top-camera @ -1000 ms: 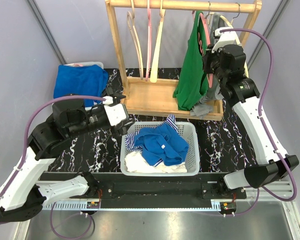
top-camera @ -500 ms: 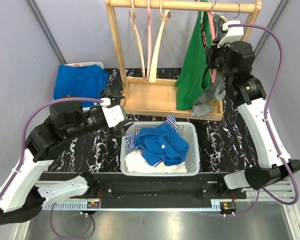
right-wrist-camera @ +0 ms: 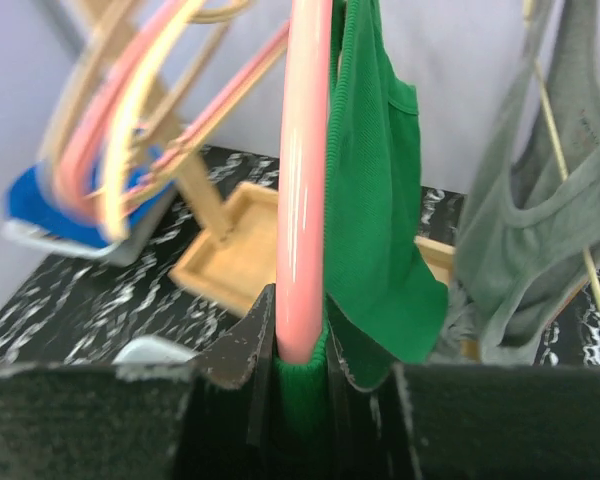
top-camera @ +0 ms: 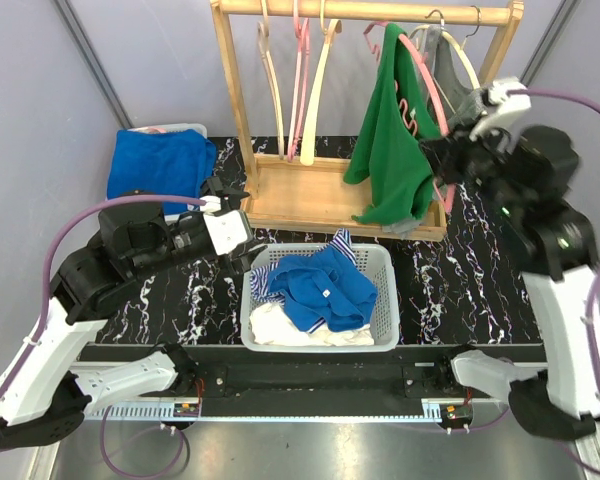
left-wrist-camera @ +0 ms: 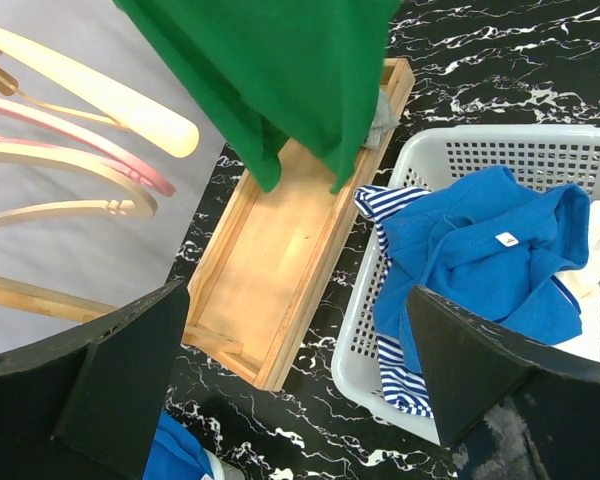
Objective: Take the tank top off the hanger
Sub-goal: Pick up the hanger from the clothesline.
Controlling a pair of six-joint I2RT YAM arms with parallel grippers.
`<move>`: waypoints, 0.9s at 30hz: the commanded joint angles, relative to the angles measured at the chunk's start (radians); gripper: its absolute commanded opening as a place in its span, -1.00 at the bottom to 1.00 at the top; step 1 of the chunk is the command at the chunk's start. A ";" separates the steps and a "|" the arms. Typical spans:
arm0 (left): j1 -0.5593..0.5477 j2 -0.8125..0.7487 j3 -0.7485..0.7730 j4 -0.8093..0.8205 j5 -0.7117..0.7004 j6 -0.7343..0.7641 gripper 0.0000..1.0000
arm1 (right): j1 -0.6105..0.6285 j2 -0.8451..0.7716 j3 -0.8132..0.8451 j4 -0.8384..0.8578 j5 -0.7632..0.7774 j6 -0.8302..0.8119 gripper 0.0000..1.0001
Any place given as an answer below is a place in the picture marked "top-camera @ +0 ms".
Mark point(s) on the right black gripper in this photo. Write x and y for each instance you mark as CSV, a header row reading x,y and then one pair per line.
x,y
446,153

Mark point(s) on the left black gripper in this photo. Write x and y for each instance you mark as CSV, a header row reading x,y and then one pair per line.
x,y
240,261

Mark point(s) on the pink hanger with green top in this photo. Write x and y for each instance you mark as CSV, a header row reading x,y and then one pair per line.
x,y
446,199

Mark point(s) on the grey tank top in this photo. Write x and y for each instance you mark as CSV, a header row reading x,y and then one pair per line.
x,y
458,101

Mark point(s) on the green tank top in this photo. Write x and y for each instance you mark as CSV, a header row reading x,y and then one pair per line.
x,y
387,151

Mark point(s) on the cream hanger with grey top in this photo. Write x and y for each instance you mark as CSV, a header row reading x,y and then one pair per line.
x,y
459,47

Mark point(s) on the grey plastic laundry basket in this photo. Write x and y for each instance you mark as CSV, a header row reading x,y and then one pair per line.
x,y
374,262

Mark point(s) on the blue white striped tank top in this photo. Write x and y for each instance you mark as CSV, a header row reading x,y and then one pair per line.
x,y
258,281

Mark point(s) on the cream wooden hanger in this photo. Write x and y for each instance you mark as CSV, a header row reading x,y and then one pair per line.
x,y
307,154

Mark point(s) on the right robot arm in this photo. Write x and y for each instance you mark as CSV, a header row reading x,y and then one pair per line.
x,y
555,251

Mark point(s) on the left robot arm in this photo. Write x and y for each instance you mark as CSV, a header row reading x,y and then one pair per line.
x,y
140,234

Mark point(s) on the empty beige hanger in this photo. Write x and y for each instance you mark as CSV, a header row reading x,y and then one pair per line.
x,y
267,61

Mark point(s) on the blue folded cloth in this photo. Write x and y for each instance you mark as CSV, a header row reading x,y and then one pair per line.
x,y
115,179

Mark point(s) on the small grey basket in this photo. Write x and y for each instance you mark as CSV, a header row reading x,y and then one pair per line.
x,y
180,127

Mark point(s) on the white crumpled garments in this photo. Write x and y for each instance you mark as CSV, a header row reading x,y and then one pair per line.
x,y
271,326

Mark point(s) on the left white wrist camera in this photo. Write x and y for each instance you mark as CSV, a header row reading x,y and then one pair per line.
x,y
228,230

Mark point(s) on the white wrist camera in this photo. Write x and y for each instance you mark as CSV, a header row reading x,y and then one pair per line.
x,y
505,101
228,230

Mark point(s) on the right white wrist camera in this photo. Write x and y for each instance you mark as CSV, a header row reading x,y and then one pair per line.
x,y
505,101

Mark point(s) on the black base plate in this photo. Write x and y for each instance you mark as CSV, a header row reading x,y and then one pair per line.
x,y
242,383

